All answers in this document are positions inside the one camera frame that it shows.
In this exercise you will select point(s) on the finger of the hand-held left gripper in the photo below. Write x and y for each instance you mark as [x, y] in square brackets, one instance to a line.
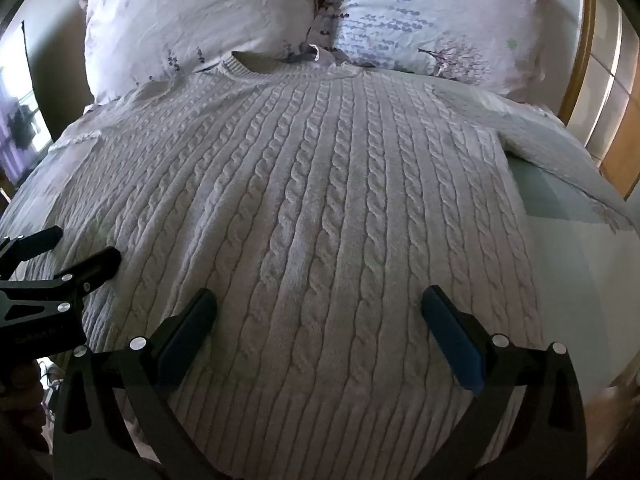
[82, 272]
[35, 240]

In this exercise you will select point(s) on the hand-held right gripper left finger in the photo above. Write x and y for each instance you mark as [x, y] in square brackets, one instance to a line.
[184, 332]

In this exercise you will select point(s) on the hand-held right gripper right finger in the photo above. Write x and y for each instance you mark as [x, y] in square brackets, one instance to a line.
[452, 337]

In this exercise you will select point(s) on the window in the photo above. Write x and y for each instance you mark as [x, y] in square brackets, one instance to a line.
[20, 120]

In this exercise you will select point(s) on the pink floral pillow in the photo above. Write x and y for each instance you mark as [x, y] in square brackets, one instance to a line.
[200, 20]

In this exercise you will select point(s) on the wooden wardrobe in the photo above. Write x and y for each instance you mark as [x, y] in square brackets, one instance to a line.
[612, 105]

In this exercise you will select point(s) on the lavender floral pillow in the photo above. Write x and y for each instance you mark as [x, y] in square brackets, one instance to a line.
[435, 25]

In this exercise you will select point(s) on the wooden headboard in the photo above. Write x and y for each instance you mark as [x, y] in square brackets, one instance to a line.
[580, 40]

